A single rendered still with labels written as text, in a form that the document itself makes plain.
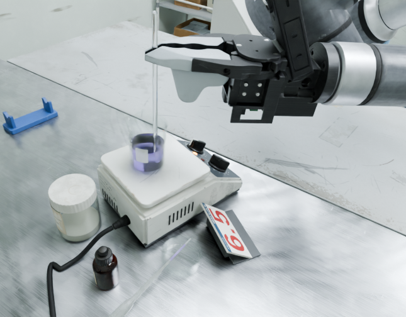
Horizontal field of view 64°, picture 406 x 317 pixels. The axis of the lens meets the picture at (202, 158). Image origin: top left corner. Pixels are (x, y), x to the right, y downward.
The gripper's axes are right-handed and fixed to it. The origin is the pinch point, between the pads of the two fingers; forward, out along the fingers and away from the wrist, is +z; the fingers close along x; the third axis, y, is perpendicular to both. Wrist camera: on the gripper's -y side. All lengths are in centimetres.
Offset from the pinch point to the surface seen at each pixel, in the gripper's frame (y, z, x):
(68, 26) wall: 57, 52, 170
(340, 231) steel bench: 26.2, -29.1, -5.7
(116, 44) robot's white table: 26, 12, 66
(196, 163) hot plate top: 17.2, -5.8, 0.7
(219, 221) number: 23.4, -9.2, -5.2
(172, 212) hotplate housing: 20.6, -2.1, -5.6
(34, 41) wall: 59, 67, 151
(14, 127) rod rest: 24.5, 27.1, 19.6
